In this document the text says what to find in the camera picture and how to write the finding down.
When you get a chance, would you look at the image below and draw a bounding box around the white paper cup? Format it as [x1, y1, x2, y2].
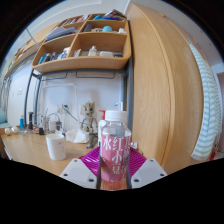
[45, 133, 67, 161]

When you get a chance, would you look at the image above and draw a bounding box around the wooden tree-creature figurine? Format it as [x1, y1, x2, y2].
[80, 101, 99, 134]

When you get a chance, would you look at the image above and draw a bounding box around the tall wooden wardrobe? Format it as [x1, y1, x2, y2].
[125, 3, 214, 174]

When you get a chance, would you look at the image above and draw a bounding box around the pink-labelled clear drink bottle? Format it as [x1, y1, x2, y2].
[98, 110, 133, 191]

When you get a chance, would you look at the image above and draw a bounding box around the small blue bottle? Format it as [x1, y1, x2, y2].
[19, 114, 26, 131]

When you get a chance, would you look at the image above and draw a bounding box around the slim black bottle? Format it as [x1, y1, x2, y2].
[28, 112, 35, 130]

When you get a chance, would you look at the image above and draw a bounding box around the wooden shelf unit with items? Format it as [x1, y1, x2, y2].
[31, 9, 132, 74]

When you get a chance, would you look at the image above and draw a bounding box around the green-striped white hanging towel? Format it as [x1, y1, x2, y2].
[188, 39, 223, 162]

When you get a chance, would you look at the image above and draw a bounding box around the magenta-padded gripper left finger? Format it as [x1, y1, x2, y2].
[59, 146, 102, 190]

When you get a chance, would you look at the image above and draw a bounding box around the grey metal desk frame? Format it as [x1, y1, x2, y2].
[23, 54, 135, 134]

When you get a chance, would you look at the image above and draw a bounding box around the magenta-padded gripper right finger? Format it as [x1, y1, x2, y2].
[126, 147, 168, 190]

